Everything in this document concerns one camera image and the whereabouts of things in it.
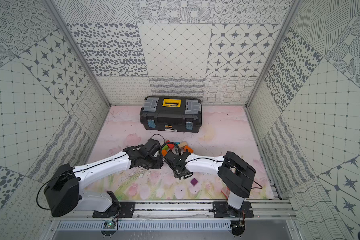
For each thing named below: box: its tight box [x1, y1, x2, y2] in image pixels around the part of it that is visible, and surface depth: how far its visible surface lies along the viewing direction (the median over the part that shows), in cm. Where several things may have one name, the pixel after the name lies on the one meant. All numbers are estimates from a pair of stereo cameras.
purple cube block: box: [190, 178, 198, 187], surface depth 83 cm
